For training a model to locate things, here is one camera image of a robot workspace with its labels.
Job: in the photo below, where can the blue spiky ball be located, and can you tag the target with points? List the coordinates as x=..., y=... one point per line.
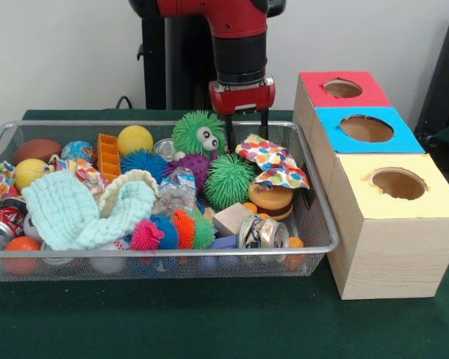
x=146, y=162

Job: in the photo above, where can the green fuzzy toy with eyes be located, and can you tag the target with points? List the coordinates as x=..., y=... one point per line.
x=191, y=131

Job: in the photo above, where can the green fuzzy ball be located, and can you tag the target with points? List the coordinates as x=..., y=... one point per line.
x=228, y=181

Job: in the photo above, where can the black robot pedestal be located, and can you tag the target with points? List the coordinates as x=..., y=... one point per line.
x=187, y=75

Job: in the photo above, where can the white multicolour dotted cloth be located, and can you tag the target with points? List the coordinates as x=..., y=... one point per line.
x=273, y=161

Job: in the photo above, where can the yellow ball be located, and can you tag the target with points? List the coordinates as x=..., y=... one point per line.
x=135, y=140

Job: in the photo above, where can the orange plastic grid tray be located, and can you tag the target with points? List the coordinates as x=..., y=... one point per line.
x=110, y=157

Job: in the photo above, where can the mint green cloth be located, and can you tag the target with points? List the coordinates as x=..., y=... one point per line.
x=63, y=213

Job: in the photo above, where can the black chair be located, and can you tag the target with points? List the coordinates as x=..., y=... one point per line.
x=445, y=75

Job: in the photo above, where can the crushed drink can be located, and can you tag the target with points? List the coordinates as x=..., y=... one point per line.
x=263, y=233

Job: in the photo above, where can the foam burger toy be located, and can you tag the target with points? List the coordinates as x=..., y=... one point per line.
x=271, y=203

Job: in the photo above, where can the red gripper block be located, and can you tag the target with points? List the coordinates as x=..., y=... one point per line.
x=243, y=99

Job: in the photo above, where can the multicolour fuzzy caterpillar toy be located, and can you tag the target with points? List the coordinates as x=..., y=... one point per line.
x=172, y=232

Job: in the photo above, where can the wooden box with three holes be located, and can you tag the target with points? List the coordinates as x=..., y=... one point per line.
x=396, y=254

